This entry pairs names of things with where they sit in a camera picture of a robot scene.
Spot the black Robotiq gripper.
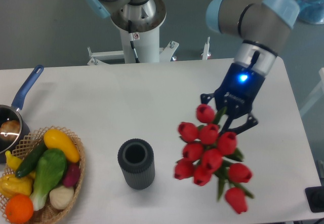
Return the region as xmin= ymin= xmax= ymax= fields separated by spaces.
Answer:
xmin=200 ymin=63 xmax=265 ymax=135

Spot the red tulip bouquet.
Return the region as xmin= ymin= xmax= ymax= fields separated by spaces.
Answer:
xmin=174 ymin=104 xmax=253 ymax=214

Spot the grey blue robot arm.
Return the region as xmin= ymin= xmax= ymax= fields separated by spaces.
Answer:
xmin=86 ymin=0 xmax=300 ymax=134

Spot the dark grey ribbed vase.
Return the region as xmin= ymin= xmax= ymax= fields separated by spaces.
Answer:
xmin=117 ymin=138 xmax=155 ymax=190

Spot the black device at table edge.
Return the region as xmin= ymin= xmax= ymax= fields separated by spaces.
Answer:
xmin=305 ymin=186 xmax=323 ymax=213

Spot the blue plastic bag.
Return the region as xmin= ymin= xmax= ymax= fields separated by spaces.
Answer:
xmin=297 ymin=0 xmax=323 ymax=25

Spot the purple red radish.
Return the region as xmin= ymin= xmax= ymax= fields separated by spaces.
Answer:
xmin=62 ymin=164 xmax=80 ymax=188

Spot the yellow squash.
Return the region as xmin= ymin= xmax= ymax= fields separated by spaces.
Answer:
xmin=44 ymin=129 xmax=80 ymax=163

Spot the green bok choy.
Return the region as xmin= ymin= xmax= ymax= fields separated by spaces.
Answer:
xmin=30 ymin=148 xmax=67 ymax=211

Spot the white garlic bulb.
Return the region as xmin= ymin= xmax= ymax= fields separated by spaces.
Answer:
xmin=49 ymin=185 xmax=74 ymax=210

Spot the dark green cucumber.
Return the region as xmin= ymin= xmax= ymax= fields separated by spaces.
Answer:
xmin=15 ymin=140 xmax=48 ymax=178

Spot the brown bread roll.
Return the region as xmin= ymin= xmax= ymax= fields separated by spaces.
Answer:
xmin=1 ymin=120 xmax=20 ymax=142

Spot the yellow bell pepper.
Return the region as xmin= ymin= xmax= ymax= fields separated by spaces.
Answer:
xmin=1 ymin=174 xmax=33 ymax=199

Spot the orange fruit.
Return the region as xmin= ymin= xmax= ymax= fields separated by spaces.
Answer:
xmin=5 ymin=194 xmax=34 ymax=223

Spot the white metal base frame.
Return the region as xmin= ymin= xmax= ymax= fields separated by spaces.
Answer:
xmin=87 ymin=36 xmax=211 ymax=65

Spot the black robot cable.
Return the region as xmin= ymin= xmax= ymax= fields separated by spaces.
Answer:
xmin=127 ymin=20 xmax=140 ymax=63

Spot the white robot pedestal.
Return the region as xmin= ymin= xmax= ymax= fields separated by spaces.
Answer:
xmin=111 ymin=0 xmax=166 ymax=64

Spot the blue handled saucepan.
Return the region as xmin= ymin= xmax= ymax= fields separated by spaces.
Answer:
xmin=1 ymin=65 xmax=44 ymax=164

